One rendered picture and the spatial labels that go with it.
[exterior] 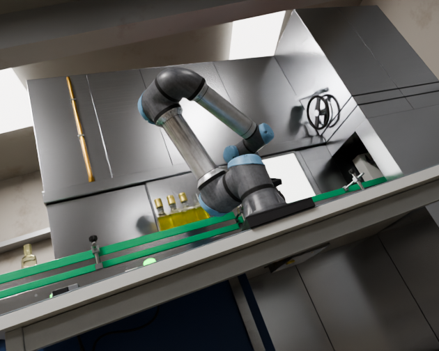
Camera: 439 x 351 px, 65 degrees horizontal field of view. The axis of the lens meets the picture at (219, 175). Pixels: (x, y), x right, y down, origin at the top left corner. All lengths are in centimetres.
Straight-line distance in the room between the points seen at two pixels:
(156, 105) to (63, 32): 212
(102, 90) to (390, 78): 171
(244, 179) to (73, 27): 249
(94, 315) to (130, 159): 106
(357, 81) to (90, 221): 162
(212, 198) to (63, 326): 56
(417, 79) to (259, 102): 96
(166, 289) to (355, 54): 183
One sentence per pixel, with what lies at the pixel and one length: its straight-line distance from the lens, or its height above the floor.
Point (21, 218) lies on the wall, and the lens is 528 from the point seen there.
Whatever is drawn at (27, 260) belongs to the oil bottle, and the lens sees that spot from 165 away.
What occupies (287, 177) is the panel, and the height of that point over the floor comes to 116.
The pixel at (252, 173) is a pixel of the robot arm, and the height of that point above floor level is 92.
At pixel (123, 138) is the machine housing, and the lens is 195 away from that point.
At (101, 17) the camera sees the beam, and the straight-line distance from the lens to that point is 334.
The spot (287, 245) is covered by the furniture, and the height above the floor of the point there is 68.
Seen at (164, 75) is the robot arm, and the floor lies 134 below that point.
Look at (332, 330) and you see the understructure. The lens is 183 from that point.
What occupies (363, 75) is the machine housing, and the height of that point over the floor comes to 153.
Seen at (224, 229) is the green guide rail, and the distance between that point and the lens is 144.
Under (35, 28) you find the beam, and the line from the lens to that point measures 339.
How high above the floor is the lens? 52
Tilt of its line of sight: 24 degrees up
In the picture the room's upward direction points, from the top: 22 degrees counter-clockwise
